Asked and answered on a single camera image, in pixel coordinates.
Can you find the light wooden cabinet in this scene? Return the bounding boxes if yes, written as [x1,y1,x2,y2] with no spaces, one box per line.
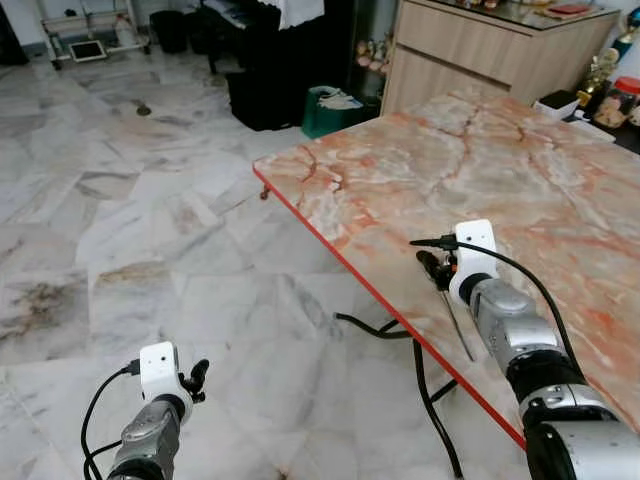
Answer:
[380,0,623,116]

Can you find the white framed tablet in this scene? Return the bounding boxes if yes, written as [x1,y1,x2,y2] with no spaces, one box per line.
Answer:
[68,40,107,63]

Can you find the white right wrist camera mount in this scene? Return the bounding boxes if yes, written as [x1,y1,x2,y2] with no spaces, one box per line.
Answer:
[449,219,499,307]

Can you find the white wire rack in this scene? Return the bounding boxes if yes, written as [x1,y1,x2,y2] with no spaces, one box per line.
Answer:
[38,0,153,69]

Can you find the black piano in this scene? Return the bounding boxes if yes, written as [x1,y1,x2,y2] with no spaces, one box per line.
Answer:
[200,0,356,132]

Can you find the black and white box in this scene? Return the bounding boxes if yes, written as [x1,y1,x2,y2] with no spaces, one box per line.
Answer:
[535,90,583,122]

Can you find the blue trophy vase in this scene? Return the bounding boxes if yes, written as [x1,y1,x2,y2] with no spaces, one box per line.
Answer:
[618,8,640,56]

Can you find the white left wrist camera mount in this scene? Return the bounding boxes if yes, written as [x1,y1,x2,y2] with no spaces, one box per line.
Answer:
[139,342,193,419]

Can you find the black metal table leg frame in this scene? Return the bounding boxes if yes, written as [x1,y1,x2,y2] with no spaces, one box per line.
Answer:
[334,311,467,480]

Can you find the red lid glass jar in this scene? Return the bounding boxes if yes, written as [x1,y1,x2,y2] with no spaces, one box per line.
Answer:
[610,76,640,128]

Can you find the golden trophy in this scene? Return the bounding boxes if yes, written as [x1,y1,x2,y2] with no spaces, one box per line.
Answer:
[583,48,619,106]

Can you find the pale small figurines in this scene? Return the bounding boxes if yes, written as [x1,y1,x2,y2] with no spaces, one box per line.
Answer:
[357,38,393,73]

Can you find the black waste bin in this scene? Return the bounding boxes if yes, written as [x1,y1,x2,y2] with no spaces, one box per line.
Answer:
[150,10,191,54]

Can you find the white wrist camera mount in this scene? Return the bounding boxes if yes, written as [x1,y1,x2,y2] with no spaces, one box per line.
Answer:
[139,342,193,419]
[449,219,499,307]

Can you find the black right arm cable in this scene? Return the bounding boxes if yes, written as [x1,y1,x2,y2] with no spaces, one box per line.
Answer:
[409,234,583,373]

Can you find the silver metal spoon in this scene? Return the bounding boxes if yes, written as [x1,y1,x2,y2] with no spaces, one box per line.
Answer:
[438,282,478,363]

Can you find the flat red item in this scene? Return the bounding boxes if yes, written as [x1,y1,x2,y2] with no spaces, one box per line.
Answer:
[548,2,593,17]

